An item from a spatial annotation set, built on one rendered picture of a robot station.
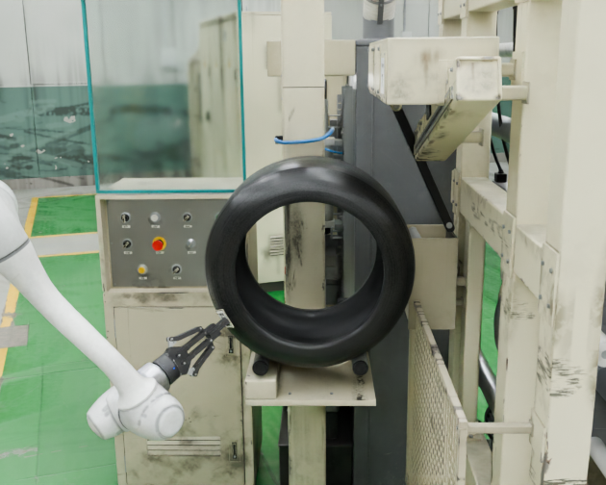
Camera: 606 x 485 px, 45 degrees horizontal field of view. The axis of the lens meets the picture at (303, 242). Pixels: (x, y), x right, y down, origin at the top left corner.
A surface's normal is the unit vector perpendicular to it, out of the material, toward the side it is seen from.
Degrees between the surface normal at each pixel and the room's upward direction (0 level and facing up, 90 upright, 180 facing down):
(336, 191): 80
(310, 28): 90
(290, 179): 44
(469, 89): 72
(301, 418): 90
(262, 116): 90
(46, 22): 90
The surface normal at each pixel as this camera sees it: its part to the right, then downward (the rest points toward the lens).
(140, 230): -0.03, 0.24
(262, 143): 0.29, 0.23
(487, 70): -0.03, -0.07
